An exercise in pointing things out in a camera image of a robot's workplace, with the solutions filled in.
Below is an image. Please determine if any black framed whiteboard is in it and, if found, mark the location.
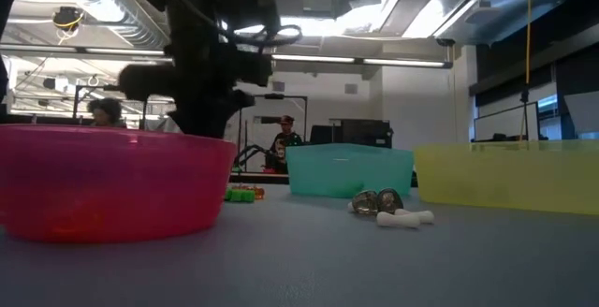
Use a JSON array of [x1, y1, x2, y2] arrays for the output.
[[473, 101, 541, 143]]

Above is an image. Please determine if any teal plastic bin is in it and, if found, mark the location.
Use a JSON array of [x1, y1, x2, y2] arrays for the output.
[[285, 142, 416, 200]]

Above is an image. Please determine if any grey-blue table mat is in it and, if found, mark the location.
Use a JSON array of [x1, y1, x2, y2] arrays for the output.
[[0, 183, 599, 307]]

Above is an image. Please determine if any yellow-green translucent bin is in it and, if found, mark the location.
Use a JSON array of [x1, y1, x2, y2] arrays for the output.
[[414, 139, 599, 217]]

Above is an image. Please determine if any rectangular silver duct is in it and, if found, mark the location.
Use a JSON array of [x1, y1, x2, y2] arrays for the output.
[[434, 0, 575, 46]]

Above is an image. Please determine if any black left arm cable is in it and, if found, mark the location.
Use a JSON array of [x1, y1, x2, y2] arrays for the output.
[[224, 21, 304, 50]]

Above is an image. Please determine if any yellow cable reel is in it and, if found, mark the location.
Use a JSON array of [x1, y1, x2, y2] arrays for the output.
[[50, 5, 86, 33]]

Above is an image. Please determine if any black table frame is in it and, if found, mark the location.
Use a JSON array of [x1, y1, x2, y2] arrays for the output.
[[226, 170, 418, 189]]

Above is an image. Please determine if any long ceiling strip light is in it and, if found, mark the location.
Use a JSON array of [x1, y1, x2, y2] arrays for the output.
[[0, 43, 454, 69]]

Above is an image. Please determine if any person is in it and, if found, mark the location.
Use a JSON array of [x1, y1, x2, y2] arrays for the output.
[[86, 96, 125, 128], [264, 114, 303, 175]]

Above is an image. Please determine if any black metal frame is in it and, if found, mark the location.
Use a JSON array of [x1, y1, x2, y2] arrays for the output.
[[237, 93, 309, 173], [72, 85, 150, 130]]

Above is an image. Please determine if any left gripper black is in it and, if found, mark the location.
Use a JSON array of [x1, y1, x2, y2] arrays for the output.
[[117, 39, 275, 139]]

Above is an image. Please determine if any large spiral ventilation duct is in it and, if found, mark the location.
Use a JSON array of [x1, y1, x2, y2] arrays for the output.
[[27, 0, 174, 65]]

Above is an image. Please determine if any black cabinet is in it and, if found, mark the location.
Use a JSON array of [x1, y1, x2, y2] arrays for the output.
[[308, 118, 395, 151]]

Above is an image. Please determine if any pink round plastic bowl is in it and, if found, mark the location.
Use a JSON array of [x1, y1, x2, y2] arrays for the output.
[[0, 124, 239, 244]]

